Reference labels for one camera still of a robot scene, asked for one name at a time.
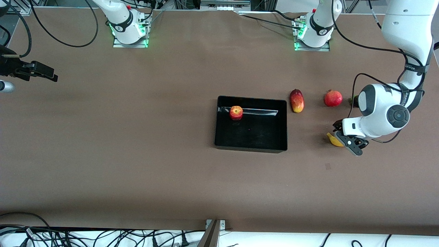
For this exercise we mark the grey metal beam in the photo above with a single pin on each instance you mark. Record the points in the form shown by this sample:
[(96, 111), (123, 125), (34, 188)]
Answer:
[(211, 238)]

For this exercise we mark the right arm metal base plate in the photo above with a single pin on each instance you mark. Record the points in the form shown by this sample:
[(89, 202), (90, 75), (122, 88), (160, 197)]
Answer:
[(130, 45)]

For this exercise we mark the black plastic box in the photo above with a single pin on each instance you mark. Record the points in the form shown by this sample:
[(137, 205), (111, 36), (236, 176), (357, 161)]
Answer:
[(250, 137)]

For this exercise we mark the grey power strip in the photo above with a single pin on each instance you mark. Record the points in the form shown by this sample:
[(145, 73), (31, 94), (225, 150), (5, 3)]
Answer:
[(224, 4)]

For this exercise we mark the small metal bracket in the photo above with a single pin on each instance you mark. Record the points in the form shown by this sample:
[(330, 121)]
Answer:
[(223, 224)]

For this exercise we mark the red apple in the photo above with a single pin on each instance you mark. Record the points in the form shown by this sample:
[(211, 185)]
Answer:
[(236, 113)]

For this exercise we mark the aluminium frame profile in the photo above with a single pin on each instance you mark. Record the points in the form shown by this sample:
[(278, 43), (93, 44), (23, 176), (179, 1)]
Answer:
[(24, 9), (435, 13)]

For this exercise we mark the red yellow mango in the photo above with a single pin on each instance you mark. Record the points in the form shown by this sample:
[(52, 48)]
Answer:
[(297, 101)]

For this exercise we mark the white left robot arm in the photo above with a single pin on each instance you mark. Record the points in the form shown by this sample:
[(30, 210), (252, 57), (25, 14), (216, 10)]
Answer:
[(408, 27)]

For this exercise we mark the red pomegranate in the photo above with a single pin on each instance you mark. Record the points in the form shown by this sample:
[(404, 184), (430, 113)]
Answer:
[(333, 98)]

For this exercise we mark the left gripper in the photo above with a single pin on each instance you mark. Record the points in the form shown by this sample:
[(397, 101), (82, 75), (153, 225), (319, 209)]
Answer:
[(337, 125)]

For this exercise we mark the yellow banana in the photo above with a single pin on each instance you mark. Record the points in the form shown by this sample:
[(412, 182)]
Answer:
[(333, 140)]

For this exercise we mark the dark purple eggplant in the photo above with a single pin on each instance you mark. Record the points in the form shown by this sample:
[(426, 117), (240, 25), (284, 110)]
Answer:
[(352, 101)]

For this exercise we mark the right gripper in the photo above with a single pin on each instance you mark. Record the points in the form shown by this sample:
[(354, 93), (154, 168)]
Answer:
[(9, 65)]

